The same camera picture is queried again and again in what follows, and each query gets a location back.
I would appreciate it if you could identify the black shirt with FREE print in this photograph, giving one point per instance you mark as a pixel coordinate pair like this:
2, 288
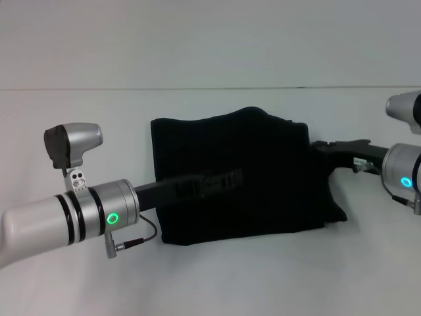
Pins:
237, 148

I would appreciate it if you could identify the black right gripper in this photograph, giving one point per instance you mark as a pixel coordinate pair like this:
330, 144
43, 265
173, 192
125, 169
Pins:
355, 154

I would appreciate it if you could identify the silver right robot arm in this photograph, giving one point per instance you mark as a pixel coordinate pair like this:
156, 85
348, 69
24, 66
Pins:
406, 177

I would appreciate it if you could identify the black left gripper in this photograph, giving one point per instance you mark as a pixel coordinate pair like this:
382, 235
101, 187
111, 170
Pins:
171, 194

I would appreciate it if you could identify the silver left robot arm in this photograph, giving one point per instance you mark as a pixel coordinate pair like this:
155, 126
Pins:
65, 217

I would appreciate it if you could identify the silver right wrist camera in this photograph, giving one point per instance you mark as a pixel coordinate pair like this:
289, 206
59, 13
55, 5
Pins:
404, 107

